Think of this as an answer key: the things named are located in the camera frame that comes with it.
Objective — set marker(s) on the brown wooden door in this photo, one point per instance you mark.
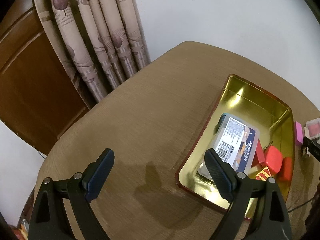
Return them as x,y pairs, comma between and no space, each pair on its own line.
38,101

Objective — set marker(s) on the red rectangular block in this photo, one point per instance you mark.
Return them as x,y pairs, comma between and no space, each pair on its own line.
259,157

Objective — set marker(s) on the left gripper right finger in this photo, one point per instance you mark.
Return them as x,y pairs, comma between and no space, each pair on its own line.
270,219

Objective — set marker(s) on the yellow striped cube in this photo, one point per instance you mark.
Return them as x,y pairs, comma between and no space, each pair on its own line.
263,174

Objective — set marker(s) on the beige patterned curtain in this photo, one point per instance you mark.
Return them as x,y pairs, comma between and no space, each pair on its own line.
99,43

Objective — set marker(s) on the pink rectangular block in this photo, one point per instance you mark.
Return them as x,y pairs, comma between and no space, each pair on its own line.
298,134

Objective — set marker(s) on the red gold toffee tin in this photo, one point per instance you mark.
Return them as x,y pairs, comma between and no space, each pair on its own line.
245,117

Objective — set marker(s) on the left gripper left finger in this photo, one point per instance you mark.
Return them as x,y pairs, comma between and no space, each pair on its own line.
49,218

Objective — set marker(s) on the clear plastic labelled box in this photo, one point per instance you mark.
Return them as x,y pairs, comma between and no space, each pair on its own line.
234,143

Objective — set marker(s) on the small clear case red contents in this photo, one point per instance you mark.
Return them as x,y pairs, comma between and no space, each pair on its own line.
313,127

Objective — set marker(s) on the gold ribbed rectangular box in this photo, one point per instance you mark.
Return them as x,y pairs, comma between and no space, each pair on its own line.
305,150

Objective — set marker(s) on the red rounded plastic case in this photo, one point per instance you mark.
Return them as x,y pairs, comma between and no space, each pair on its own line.
273,159

